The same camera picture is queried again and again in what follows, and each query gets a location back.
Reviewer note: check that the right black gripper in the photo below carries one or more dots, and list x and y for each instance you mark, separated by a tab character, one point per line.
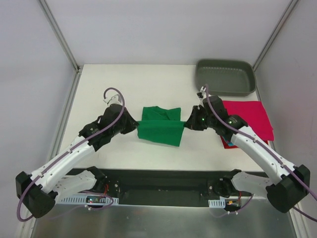
194	119

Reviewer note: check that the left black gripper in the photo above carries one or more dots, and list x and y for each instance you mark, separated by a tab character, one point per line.
127	121

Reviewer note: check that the green t-shirt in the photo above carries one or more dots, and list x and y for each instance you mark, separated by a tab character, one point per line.
160	125

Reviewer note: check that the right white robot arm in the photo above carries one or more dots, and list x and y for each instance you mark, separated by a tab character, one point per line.
285	185

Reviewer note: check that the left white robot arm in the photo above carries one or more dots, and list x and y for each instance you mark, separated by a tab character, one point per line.
41	189

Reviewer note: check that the grey plastic bin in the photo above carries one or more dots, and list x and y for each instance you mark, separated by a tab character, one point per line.
225	77

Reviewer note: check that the pink folded t-shirt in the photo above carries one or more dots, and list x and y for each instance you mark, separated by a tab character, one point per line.
254	114

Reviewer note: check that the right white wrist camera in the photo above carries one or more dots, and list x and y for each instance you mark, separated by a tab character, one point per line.
203	93

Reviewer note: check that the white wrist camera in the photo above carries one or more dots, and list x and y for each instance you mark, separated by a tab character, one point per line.
203	93
114	100

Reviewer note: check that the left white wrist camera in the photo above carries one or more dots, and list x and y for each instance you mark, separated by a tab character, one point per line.
114	100

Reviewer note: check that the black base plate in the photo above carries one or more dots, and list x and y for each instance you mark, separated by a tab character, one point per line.
168	188

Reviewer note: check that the left aluminium table rail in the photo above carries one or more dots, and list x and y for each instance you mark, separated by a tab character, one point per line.
61	127

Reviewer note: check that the left aluminium frame post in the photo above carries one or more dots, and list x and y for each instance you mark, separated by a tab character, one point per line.
58	34

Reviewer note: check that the aluminium frame post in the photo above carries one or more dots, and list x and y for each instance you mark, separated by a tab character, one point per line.
58	34
277	29

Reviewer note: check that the right white cable duct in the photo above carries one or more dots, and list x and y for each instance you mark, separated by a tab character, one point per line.
221	203

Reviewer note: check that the white cable duct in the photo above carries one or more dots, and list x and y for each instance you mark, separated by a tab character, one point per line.
221	203
86	199

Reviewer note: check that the left white cable duct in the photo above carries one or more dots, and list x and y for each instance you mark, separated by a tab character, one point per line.
86	199

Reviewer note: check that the right aluminium frame post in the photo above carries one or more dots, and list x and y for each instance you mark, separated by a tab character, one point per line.
277	29

